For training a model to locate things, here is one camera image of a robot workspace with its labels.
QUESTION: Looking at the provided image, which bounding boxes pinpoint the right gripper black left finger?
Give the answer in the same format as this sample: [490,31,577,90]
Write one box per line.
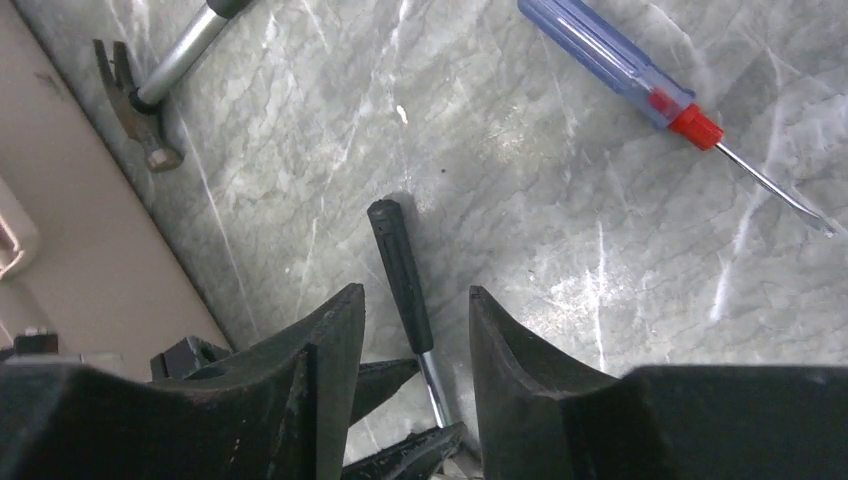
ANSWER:
[1,283,365,479]

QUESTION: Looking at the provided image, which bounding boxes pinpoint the claw hammer yellow black handle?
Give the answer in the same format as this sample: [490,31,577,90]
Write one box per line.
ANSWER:
[92,0,252,173]

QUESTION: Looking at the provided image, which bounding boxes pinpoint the black handled steel tool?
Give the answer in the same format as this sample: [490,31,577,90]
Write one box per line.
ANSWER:
[367,199,453,428]

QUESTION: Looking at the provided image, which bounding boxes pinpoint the blue handle red collar screwdriver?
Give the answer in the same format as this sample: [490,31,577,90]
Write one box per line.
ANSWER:
[517,0,837,237]

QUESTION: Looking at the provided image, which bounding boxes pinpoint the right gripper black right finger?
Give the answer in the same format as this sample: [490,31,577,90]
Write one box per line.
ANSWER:
[469,286,847,479]

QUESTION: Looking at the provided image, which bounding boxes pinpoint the translucent brown tool box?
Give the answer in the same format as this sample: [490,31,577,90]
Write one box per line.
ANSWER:
[1,1,226,381]

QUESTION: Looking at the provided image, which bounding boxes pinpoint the black needle-nose pliers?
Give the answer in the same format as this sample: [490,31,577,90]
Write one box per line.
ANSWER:
[341,359,465,479]

